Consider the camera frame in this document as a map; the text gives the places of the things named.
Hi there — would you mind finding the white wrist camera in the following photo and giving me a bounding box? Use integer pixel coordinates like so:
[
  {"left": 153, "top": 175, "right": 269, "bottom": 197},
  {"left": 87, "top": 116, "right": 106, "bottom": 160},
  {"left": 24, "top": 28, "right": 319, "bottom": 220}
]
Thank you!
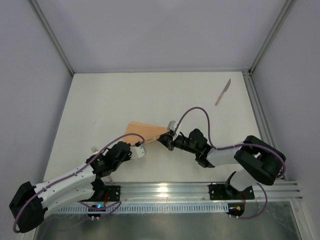
[
  {"left": 130, "top": 145, "right": 146, "bottom": 159},
  {"left": 167, "top": 120, "right": 177, "bottom": 132}
]

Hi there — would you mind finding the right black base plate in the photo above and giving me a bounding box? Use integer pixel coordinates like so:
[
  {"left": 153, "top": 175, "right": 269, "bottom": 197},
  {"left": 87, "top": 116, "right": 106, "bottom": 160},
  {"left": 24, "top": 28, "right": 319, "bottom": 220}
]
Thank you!
[{"left": 208, "top": 183, "right": 255, "bottom": 201}]

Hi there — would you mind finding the left aluminium frame post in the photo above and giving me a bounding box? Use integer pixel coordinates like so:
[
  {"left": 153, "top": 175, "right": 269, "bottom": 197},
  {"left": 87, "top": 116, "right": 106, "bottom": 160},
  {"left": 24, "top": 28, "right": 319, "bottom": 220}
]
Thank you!
[{"left": 27, "top": 0, "right": 75, "bottom": 77}]

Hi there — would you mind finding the aluminium mounting rail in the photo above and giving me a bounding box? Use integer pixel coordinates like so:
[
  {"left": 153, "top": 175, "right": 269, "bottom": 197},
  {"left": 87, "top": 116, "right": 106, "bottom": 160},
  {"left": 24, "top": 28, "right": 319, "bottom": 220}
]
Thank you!
[{"left": 113, "top": 180, "right": 303, "bottom": 203}]

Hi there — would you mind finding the pink-handled fork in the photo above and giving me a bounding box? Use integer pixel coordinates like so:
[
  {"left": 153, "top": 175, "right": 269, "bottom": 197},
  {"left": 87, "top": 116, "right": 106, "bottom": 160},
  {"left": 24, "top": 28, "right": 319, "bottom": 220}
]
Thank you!
[{"left": 91, "top": 146, "right": 115, "bottom": 185}]

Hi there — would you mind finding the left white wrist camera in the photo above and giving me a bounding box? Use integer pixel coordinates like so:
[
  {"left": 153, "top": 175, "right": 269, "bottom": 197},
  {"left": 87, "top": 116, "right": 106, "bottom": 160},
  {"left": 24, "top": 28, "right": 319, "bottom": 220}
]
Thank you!
[{"left": 130, "top": 145, "right": 146, "bottom": 159}]

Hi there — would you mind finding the left controller board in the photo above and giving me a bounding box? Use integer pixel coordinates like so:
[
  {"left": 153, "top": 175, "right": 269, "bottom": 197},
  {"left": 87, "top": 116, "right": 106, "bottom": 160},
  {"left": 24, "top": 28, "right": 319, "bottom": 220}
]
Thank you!
[{"left": 87, "top": 204, "right": 106, "bottom": 221}]

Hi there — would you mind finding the aluminium frame post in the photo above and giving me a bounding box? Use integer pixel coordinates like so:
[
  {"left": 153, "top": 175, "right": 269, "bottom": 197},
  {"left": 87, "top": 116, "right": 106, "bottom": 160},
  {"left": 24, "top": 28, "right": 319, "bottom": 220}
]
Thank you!
[
  {"left": 248, "top": 0, "right": 296, "bottom": 75},
  {"left": 27, "top": 0, "right": 75, "bottom": 77}
]

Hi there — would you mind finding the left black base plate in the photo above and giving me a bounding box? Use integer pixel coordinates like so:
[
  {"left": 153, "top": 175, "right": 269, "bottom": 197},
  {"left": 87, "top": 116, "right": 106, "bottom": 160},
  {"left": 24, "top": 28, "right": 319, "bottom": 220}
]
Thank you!
[{"left": 99, "top": 185, "right": 121, "bottom": 203}]

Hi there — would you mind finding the peach cloth napkin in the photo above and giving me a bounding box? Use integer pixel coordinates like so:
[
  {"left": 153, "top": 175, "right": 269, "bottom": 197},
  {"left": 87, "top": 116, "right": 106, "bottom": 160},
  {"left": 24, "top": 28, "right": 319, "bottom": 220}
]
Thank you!
[{"left": 125, "top": 121, "right": 168, "bottom": 144}]

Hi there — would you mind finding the right aluminium side rail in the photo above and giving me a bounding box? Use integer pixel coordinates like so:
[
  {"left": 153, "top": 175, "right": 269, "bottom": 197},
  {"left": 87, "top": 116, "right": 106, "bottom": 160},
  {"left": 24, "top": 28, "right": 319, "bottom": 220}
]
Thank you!
[{"left": 241, "top": 70, "right": 287, "bottom": 181}]

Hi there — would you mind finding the right controller board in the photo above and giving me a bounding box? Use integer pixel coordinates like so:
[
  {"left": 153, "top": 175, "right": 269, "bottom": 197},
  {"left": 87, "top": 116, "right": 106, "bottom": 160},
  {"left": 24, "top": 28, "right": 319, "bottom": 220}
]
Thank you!
[{"left": 227, "top": 204, "right": 245, "bottom": 219}]

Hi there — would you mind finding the slotted grey cable duct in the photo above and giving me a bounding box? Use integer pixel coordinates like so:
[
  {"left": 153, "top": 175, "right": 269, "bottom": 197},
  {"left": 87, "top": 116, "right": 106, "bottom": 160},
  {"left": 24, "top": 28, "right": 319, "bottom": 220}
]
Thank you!
[{"left": 49, "top": 202, "right": 230, "bottom": 215}]

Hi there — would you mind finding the pink-handled table knife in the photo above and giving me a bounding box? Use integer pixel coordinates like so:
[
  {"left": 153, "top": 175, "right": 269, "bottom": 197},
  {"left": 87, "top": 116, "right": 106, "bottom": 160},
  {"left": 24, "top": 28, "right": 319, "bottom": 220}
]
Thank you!
[{"left": 215, "top": 79, "right": 231, "bottom": 106}]

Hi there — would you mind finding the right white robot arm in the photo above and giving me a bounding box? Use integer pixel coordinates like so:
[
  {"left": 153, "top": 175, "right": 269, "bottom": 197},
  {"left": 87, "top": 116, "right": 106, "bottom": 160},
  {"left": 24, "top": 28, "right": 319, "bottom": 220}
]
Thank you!
[{"left": 157, "top": 128, "right": 286, "bottom": 200}]

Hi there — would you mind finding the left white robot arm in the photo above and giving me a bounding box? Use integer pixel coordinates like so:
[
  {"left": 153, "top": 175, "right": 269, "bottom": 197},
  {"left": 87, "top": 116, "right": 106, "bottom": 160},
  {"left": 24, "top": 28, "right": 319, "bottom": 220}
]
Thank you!
[{"left": 9, "top": 141, "right": 132, "bottom": 233}]

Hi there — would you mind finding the right aluminium frame post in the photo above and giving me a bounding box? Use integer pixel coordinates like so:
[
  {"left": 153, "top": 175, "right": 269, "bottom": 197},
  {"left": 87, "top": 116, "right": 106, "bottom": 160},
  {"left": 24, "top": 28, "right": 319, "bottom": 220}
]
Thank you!
[{"left": 248, "top": 0, "right": 296, "bottom": 75}]

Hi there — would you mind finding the controller board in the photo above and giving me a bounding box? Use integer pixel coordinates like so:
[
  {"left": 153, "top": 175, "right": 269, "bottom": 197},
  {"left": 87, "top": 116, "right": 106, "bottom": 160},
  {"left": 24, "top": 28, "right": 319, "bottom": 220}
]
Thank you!
[
  {"left": 87, "top": 204, "right": 106, "bottom": 221},
  {"left": 227, "top": 204, "right": 245, "bottom": 219}
]

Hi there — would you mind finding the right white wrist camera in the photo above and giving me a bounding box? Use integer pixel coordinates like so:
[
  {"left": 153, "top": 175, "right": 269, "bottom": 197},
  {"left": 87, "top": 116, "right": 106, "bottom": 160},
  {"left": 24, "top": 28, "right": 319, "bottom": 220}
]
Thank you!
[{"left": 167, "top": 120, "right": 177, "bottom": 132}]

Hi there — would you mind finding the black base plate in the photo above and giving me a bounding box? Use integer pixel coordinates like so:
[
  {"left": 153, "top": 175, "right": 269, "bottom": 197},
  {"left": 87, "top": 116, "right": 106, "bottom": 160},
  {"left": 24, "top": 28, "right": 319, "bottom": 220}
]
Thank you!
[
  {"left": 208, "top": 183, "right": 255, "bottom": 201},
  {"left": 99, "top": 185, "right": 121, "bottom": 203}
]

